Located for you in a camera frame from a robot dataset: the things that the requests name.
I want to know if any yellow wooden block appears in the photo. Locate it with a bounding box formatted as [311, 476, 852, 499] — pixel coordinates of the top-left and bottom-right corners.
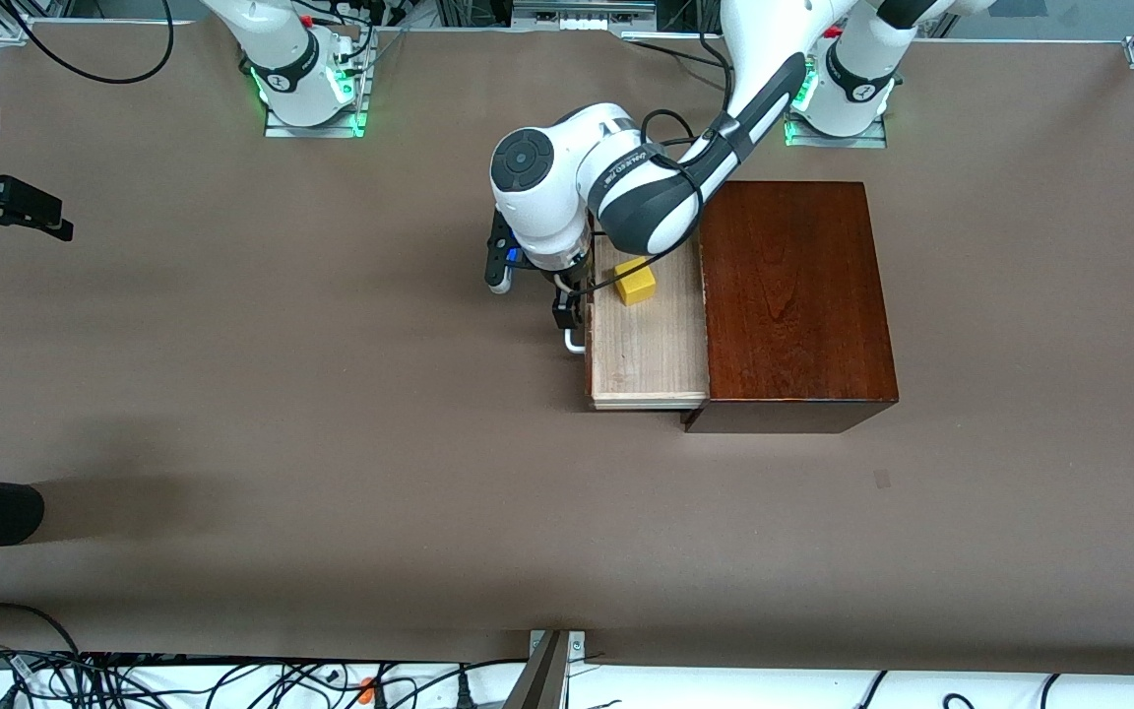
[613, 258, 658, 306]

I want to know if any light wood drawer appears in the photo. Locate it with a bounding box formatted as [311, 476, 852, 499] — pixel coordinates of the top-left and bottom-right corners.
[585, 236, 711, 412]

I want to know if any dark brown wooden cabinet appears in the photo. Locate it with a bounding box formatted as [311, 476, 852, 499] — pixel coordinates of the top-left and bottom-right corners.
[680, 180, 901, 434]

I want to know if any thin black cable loop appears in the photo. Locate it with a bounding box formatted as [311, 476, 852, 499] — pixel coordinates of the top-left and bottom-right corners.
[0, 0, 175, 86]

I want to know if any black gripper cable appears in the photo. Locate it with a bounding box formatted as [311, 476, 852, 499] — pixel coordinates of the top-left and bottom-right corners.
[587, 106, 706, 292]

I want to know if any black base cable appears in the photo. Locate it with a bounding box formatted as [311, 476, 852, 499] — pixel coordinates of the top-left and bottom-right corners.
[621, 28, 735, 75]

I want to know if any aluminium arm base plate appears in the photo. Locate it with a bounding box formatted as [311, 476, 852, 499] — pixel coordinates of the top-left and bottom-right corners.
[264, 30, 370, 139]
[782, 54, 889, 149]

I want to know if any metal bracket with grey post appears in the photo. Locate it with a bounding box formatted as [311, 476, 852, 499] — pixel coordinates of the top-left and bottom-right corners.
[503, 630, 588, 709]

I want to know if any black cable tangle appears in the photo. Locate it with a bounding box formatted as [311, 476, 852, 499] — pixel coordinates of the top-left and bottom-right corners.
[0, 603, 529, 709]

